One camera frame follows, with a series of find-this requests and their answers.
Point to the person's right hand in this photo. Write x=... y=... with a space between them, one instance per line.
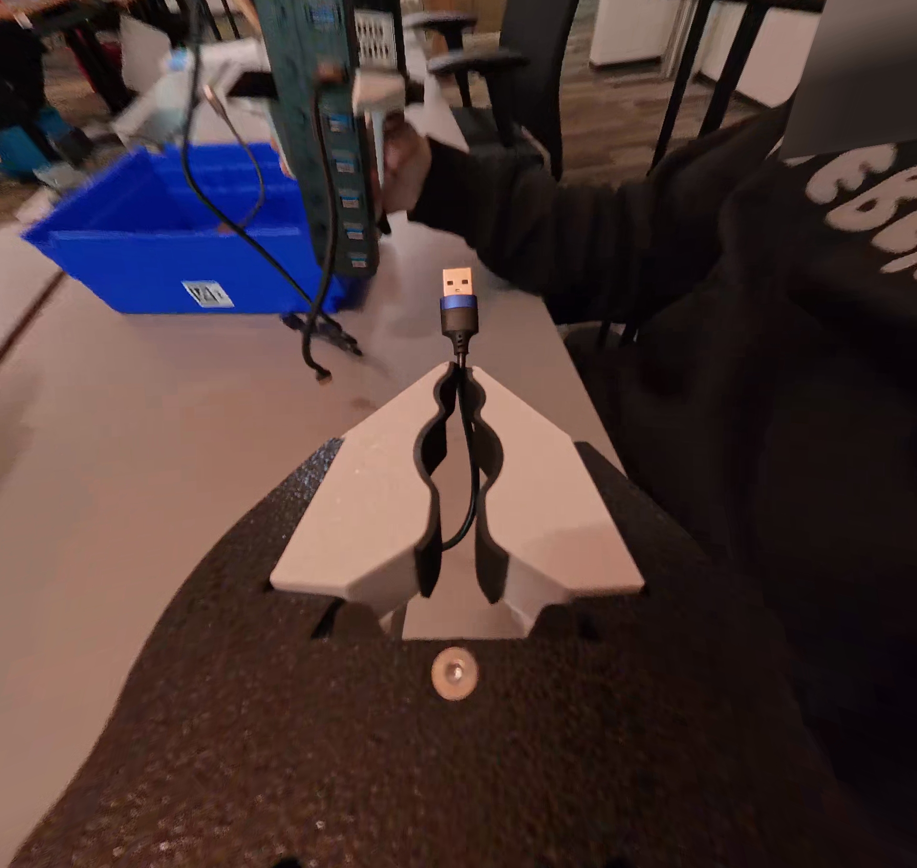
x=408 y=166

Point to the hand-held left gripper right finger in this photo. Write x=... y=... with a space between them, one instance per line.
x=559 y=517

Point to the white cabinet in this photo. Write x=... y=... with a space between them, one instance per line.
x=630 y=15

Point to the black USB hub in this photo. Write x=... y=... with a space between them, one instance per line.
x=308 y=130

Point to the blue plastic bin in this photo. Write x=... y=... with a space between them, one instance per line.
x=143 y=252

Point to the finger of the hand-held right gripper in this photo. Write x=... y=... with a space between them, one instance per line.
x=380 y=90
x=376 y=151

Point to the black office chair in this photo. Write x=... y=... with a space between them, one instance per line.
x=544 y=22

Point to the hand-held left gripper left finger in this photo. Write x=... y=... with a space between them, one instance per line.
x=358 y=517

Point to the white basket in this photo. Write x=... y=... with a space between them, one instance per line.
x=376 y=33

